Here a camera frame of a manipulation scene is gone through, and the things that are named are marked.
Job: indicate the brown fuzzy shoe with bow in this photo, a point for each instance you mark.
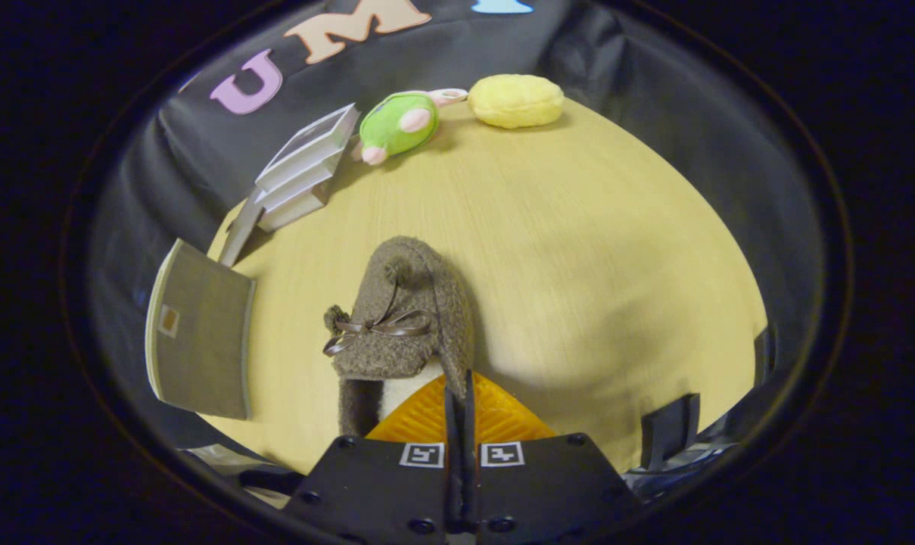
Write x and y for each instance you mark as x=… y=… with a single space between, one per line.
x=408 y=318

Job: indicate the black table clamp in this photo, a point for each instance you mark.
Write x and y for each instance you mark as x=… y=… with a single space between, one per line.
x=670 y=430

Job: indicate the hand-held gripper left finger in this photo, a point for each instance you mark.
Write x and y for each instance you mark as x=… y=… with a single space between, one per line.
x=381 y=492

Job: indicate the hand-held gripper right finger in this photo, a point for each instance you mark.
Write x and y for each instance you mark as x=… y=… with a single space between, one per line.
x=548 y=492

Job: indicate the white paperback book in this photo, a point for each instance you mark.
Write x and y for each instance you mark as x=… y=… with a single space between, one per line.
x=298 y=189
x=294 y=213

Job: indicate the green plush toy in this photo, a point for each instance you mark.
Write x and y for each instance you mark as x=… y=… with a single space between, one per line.
x=396 y=125

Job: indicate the yellow plush toy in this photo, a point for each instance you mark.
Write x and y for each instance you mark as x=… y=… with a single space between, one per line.
x=516 y=101

